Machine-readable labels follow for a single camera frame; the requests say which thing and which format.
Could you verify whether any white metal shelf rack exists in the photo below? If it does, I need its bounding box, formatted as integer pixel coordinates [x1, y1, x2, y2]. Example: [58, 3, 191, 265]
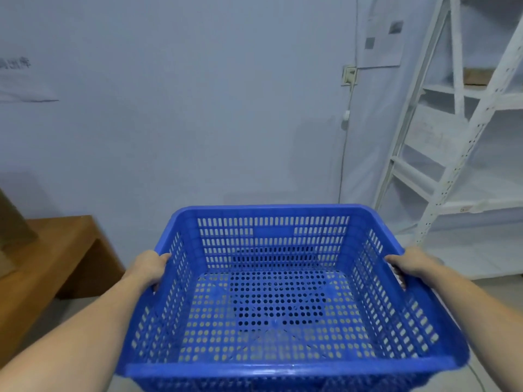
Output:
[374, 0, 523, 278]

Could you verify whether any wall poster with photos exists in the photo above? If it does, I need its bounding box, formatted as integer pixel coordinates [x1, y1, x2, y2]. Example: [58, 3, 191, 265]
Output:
[356, 0, 409, 69]

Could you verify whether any person's left forearm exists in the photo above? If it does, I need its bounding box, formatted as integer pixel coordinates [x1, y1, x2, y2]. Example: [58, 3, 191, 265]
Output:
[0, 273, 154, 392]

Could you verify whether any flat cardboard piece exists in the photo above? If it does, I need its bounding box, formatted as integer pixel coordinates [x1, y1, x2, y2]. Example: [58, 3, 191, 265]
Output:
[464, 67, 497, 86]

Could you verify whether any brown cardboard box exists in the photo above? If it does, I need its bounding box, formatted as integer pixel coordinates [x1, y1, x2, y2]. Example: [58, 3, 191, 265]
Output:
[0, 187, 40, 278]

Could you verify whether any brown wooden desk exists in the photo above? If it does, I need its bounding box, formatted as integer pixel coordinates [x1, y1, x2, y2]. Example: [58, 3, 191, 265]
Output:
[0, 215, 125, 370]

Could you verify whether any person's right forearm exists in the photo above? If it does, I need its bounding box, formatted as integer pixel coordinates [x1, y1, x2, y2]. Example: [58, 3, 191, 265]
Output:
[424, 261, 523, 392]

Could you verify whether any person's right hand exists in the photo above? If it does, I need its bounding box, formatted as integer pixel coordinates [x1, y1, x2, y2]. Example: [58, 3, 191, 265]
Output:
[385, 247, 446, 290]

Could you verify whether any person's left hand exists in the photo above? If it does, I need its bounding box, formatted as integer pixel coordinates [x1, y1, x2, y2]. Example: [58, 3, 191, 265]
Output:
[124, 251, 172, 298]

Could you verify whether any blue plastic crate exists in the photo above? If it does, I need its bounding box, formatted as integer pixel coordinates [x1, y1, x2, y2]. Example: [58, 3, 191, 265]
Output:
[115, 204, 471, 392]

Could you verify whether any white board sheet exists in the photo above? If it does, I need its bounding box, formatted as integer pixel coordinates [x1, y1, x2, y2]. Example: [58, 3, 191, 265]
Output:
[402, 105, 471, 168]

